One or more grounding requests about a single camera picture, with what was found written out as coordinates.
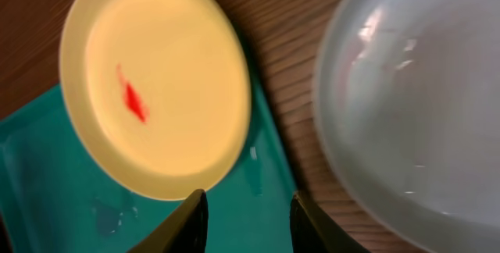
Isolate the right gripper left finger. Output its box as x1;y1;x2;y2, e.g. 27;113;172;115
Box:
128;189;209;253

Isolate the yellow-green plate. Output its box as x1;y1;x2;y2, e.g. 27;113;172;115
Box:
59;0;252;201

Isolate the light blue plate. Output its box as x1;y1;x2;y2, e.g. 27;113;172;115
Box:
313;0;499;252

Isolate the teal serving tray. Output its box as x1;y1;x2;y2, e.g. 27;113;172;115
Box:
0;26;298;253

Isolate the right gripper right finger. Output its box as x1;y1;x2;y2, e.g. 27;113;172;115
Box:
290;191;369;253

